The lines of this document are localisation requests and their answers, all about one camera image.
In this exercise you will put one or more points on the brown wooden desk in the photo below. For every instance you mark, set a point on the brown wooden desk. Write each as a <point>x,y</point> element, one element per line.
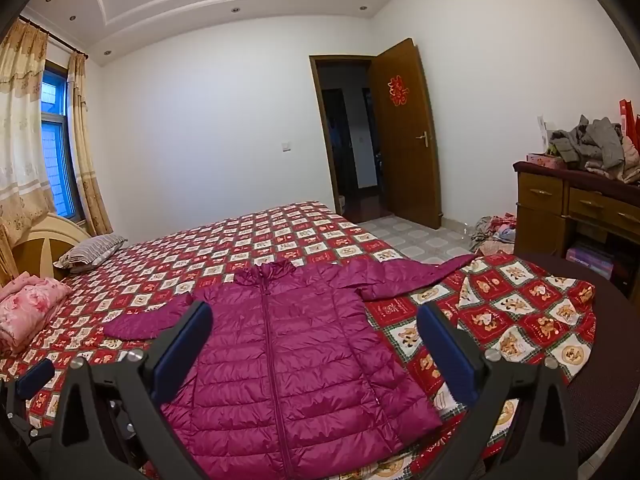
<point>545,205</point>

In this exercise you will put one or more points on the window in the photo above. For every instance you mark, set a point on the window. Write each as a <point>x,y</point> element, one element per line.
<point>57,150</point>

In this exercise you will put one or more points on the wooden bed headboard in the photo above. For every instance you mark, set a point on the wooden bed headboard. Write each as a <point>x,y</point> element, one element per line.
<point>45,240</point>

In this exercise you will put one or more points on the brown door frame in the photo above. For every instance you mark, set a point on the brown door frame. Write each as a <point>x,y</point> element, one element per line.
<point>316,110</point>

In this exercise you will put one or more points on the striped grey pillow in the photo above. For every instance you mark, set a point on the striped grey pillow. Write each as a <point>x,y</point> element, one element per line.
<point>90,252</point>

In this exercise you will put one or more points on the red printed bedspread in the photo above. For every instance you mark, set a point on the red printed bedspread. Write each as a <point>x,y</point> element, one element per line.
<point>300,230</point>

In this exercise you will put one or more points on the pink folded blanket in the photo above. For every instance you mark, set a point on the pink folded blanket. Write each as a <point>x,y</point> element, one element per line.
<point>27,310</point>

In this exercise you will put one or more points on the brown wooden door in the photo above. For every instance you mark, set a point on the brown wooden door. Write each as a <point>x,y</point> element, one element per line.
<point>407,175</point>

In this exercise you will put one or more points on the magenta puffer jacket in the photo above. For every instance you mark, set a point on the magenta puffer jacket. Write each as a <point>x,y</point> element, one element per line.
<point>300,360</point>

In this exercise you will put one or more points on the wide beige floral curtain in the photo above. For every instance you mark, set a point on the wide beige floral curtain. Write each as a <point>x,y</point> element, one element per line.
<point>22,135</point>

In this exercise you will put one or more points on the clothes pile on floor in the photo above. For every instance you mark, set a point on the clothes pile on floor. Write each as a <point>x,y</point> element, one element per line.
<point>495,232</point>

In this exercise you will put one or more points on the curtain rod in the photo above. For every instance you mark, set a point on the curtain rod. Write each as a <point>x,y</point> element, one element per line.
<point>60,42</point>

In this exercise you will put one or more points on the red paper bag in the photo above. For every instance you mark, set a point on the red paper bag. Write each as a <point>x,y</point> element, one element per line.
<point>626,120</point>

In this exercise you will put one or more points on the red paper door decoration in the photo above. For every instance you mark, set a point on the red paper door decoration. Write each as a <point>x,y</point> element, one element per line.
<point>396,90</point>

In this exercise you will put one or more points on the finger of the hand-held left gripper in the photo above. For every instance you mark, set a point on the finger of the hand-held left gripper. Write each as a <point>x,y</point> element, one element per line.
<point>34,379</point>

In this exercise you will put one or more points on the white paper bag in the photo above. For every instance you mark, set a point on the white paper bag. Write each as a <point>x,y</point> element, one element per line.
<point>542,130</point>

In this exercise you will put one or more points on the pile of grey clothes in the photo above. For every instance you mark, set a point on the pile of grey clothes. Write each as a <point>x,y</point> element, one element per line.
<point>595,145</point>

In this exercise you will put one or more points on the purple box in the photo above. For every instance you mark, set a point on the purple box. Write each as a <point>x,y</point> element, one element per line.
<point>590,260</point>

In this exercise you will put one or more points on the pink flat box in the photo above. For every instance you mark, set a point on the pink flat box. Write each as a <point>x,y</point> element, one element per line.
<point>545,161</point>

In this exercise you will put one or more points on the dark brown mattress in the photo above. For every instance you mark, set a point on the dark brown mattress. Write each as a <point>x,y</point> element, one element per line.
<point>600,410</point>

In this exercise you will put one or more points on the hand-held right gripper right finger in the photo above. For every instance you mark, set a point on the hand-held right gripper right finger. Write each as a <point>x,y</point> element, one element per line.
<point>445,355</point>

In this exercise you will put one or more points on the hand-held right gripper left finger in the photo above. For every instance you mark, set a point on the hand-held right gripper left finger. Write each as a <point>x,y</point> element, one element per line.
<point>182,350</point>

